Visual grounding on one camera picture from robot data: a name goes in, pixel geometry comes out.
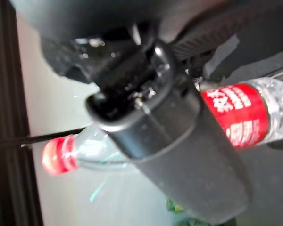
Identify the clear water bottle red label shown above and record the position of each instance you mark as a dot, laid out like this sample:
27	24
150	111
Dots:
238	113

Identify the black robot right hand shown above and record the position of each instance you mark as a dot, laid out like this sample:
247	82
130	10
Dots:
179	153

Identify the black drink shelf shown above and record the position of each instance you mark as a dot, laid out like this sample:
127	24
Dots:
9	94

